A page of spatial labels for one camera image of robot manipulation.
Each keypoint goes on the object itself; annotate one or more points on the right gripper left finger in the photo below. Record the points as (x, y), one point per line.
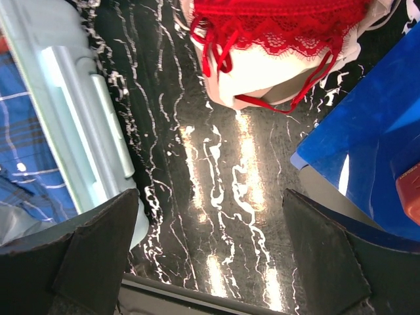
(81, 260)

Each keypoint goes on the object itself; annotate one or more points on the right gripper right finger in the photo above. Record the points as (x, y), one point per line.
(349, 267)

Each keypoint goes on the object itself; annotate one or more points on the blue plaid shirt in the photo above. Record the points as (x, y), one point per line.
(30, 178)

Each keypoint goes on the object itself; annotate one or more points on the red brown travel adapter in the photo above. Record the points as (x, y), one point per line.
(407, 186)

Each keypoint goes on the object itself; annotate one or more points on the red lace white bra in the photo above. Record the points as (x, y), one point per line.
(265, 53)

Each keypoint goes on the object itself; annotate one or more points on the mint green open suitcase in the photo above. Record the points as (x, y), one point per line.
(72, 103)

